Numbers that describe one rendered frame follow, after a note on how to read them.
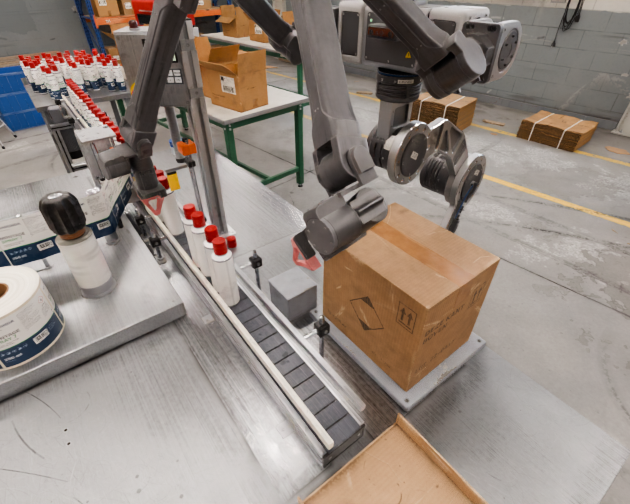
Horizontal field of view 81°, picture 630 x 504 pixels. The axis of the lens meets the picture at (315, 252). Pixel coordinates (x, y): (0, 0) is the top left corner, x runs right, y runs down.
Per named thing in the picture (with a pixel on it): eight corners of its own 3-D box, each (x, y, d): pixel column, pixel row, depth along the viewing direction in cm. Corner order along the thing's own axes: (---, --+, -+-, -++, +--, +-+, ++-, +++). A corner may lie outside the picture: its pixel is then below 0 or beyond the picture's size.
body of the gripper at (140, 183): (144, 201, 103) (136, 177, 98) (133, 187, 109) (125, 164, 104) (167, 194, 106) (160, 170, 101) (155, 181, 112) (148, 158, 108)
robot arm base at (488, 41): (488, 83, 86) (504, 23, 79) (472, 90, 82) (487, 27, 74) (454, 77, 91) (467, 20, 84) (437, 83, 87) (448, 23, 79)
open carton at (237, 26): (216, 36, 542) (211, 6, 519) (243, 32, 572) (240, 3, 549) (231, 39, 523) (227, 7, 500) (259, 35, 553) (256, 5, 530)
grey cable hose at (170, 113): (174, 161, 127) (159, 97, 115) (184, 158, 129) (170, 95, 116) (178, 164, 125) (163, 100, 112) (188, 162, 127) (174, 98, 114)
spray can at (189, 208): (191, 262, 115) (176, 204, 102) (206, 256, 117) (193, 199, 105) (198, 271, 112) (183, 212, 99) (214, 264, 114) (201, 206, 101)
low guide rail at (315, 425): (146, 209, 137) (144, 204, 135) (149, 208, 137) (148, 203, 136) (328, 450, 69) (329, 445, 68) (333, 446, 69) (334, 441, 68)
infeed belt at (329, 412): (111, 169, 176) (108, 161, 174) (129, 164, 180) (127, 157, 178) (328, 462, 72) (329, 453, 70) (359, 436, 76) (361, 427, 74)
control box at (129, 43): (144, 98, 114) (125, 26, 102) (200, 97, 114) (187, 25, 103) (133, 108, 106) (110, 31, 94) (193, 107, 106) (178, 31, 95)
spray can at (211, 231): (210, 286, 106) (196, 226, 94) (227, 279, 109) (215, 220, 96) (218, 296, 103) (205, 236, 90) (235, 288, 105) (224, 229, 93)
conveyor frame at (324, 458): (109, 171, 176) (105, 162, 173) (133, 165, 182) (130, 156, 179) (323, 469, 72) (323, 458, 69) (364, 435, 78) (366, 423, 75)
